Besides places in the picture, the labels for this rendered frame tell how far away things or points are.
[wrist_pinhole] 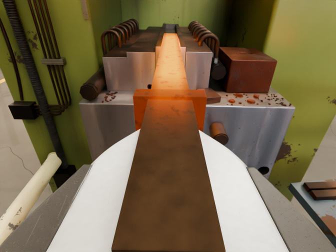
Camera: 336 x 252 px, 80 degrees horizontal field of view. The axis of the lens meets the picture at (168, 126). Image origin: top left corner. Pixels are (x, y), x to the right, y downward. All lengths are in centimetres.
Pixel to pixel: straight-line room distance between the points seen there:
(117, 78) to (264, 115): 28
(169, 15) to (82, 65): 42
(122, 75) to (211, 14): 54
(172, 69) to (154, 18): 66
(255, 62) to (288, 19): 19
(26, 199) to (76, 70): 35
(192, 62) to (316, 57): 35
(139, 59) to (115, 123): 12
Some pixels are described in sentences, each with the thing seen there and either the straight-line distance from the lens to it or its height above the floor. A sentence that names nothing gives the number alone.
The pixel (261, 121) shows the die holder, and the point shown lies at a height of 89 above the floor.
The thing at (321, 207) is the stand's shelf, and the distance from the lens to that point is 56.
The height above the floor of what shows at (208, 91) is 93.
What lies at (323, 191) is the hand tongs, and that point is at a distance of 58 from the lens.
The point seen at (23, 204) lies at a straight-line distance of 64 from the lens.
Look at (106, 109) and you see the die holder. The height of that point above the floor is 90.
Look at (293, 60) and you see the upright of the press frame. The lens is 61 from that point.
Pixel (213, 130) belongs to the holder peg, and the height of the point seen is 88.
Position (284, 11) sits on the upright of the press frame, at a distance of 58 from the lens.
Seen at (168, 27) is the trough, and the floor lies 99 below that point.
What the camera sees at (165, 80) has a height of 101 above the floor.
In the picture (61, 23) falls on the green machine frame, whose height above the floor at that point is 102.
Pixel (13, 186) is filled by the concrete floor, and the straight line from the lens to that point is 174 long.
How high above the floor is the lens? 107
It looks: 32 degrees down
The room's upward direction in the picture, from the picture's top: 1 degrees clockwise
